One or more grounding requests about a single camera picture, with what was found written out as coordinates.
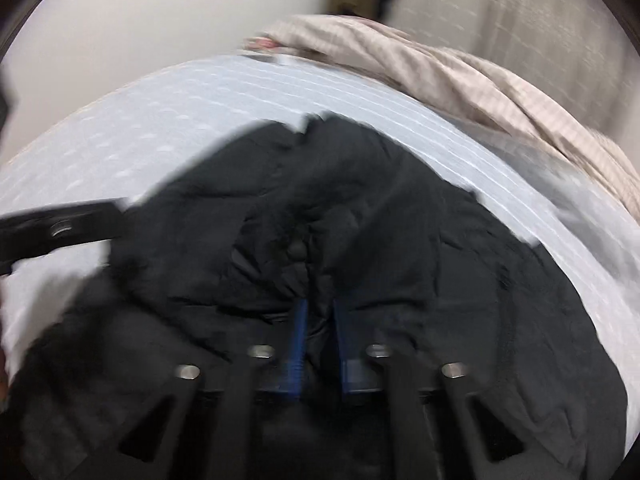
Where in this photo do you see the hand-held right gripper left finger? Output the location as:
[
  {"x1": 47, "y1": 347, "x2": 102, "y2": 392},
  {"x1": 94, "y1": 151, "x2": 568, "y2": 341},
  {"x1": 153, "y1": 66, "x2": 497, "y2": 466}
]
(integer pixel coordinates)
[{"x1": 92, "y1": 299, "x2": 311, "y2": 480}]

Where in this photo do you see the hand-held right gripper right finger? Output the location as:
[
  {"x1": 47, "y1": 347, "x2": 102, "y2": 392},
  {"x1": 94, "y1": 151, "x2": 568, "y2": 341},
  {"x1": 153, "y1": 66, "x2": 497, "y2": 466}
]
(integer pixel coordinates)
[{"x1": 332, "y1": 299, "x2": 548, "y2": 480}]

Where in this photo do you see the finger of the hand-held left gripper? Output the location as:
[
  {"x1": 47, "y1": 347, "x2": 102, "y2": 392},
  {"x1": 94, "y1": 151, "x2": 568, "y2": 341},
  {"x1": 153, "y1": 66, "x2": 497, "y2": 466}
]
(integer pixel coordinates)
[{"x1": 0, "y1": 198, "x2": 128, "y2": 276}]

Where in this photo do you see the black puffer jacket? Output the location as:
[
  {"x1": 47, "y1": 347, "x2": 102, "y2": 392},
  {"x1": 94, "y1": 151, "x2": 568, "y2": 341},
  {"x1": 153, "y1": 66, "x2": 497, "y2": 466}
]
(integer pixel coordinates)
[{"x1": 2, "y1": 112, "x2": 628, "y2": 480}]

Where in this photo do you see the grey checked bedspread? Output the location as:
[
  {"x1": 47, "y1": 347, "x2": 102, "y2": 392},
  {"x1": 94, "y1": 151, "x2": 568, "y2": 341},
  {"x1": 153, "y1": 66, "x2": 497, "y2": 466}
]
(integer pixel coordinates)
[{"x1": 0, "y1": 55, "x2": 640, "y2": 411}]

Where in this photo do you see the striped duvet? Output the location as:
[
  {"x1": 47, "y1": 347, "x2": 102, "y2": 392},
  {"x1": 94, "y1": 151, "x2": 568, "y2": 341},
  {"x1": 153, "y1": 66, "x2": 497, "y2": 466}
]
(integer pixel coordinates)
[{"x1": 242, "y1": 14, "x2": 640, "y2": 216}]

